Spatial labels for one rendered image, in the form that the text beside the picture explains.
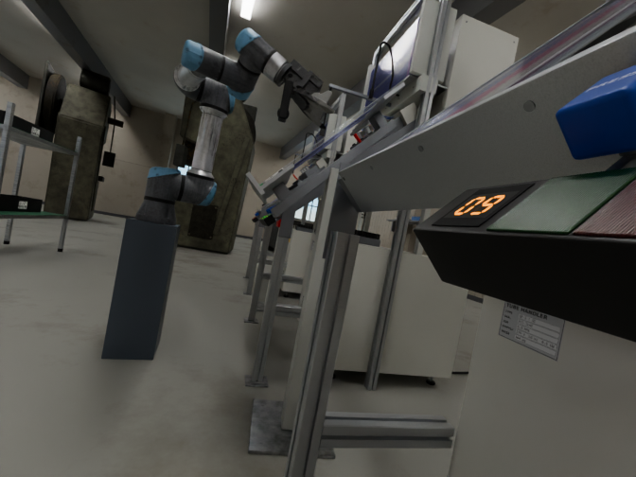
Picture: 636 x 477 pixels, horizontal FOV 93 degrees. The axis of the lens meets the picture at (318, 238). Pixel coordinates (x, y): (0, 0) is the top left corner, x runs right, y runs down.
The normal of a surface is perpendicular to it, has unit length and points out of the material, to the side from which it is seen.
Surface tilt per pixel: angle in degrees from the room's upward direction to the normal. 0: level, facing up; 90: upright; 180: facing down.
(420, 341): 90
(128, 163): 90
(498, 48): 90
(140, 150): 90
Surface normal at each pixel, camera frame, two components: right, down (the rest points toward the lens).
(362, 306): 0.25, 0.07
